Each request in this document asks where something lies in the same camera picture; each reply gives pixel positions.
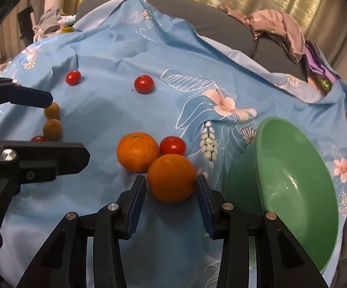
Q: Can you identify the orange mandarin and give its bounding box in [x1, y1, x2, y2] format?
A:
[117, 132, 159, 173]
[147, 154, 197, 204]

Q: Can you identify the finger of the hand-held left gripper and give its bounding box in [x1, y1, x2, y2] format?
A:
[0, 77, 53, 112]
[0, 140, 91, 184]

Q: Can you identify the grey sofa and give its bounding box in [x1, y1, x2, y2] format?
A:
[76, 0, 347, 264]

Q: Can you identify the purple cloth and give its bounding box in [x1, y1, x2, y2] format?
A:
[304, 40, 342, 96]

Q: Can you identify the pink clothes pile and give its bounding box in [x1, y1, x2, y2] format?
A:
[218, 3, 307, 63]

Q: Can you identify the green plastic bowl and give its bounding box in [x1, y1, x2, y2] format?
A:
[223, 116, 340, 273]

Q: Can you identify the small kiwi fruit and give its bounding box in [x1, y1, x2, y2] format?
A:
[43, 119, 63, 141]
[44, 102, 61, 120]

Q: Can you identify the black stand with handle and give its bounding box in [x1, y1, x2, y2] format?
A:
[17, 5, 36, 40]

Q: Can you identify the pile of light clothes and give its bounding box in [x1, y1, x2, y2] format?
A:
[33, 6, 78, 38]

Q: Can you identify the blue floral bed sheet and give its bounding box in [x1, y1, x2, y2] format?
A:
[0, 0, 347, 288]

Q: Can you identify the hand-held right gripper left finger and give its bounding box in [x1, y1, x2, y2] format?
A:
[16, 174, 147, 288]

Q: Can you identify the small red cherry tomato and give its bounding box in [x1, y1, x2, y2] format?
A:
[66, 70, 82, 86]

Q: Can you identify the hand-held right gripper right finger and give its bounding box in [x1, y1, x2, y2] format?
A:
[195, 174, 328, 288]

